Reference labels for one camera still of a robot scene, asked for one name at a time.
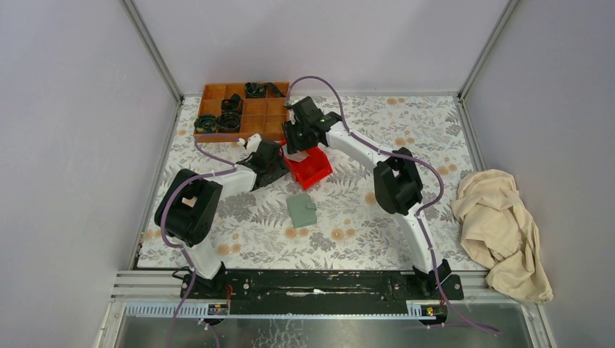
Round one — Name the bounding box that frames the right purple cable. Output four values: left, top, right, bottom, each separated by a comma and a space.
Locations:
284, 75, 503, 337

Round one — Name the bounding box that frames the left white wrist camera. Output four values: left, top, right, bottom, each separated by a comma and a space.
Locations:
236, 133, 262, 153

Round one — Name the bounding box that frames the black yellow strap coil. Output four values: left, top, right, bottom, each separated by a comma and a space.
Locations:
194, 114, 220, 135

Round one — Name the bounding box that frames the floral patterned mat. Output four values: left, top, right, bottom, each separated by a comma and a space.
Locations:
138, 95, 489, 271

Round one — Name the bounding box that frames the aluminium frame post right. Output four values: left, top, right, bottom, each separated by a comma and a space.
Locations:
458, 0, 522, 103

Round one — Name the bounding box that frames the black strap coil middle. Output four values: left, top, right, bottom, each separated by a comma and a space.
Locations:
220, 94, 244, 115

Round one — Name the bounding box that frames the beige crumpled cloth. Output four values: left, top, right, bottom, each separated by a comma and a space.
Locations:
451, 169, 554, 304

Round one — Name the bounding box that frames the stack of credit cards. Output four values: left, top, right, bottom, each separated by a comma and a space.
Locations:
286, 152, 310, 162

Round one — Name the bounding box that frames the green card holder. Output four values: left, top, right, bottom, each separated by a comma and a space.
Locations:
286, 194, 318, 228

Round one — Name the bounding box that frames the black strap coil top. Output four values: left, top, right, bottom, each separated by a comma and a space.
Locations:
244, 82, 286, 99

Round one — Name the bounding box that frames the red plastic bin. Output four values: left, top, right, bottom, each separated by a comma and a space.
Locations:
280, 141, 333, 191

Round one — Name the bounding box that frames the orange compartment tray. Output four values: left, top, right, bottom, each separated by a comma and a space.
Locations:
192, 82, 289, 143

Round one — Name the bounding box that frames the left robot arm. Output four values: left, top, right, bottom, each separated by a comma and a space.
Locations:
154, 136, 289, 298

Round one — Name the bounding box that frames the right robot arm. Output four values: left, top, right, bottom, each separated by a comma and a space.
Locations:
283, 97, 445, 299

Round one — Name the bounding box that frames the aluminium frame post left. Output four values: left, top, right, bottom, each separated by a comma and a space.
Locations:
119, 0, 184, 104

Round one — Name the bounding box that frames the aluminium frame post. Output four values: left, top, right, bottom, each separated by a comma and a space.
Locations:
458, 0, 522, 103
119, 0, 184, 104

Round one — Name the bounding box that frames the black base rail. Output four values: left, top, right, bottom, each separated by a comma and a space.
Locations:
180, 269, 464, 318

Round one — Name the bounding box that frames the black ring coil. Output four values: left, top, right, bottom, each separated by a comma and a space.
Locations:
217, 112, 242, 134

